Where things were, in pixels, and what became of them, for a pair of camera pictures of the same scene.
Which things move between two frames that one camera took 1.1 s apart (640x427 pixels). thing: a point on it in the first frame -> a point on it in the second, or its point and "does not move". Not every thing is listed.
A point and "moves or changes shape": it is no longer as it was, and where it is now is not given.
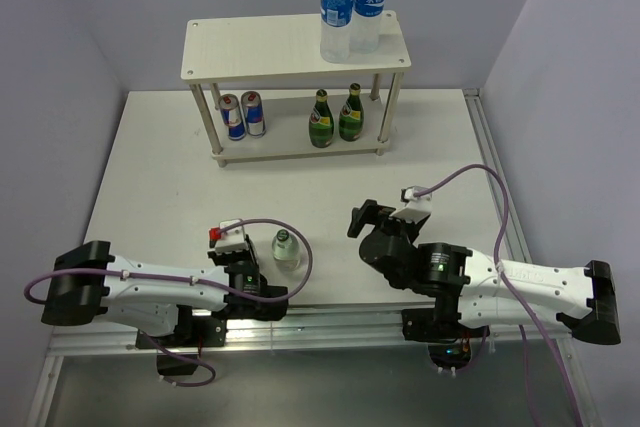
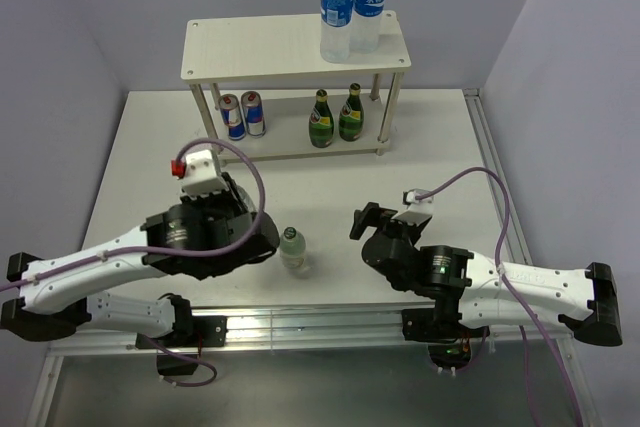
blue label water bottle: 336,8 does not move
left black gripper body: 232,257 -> 216,206
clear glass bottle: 286,251 moves or changes shape
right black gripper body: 408,230 does not move
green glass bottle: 321,125 does not move
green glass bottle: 351,117 does not move
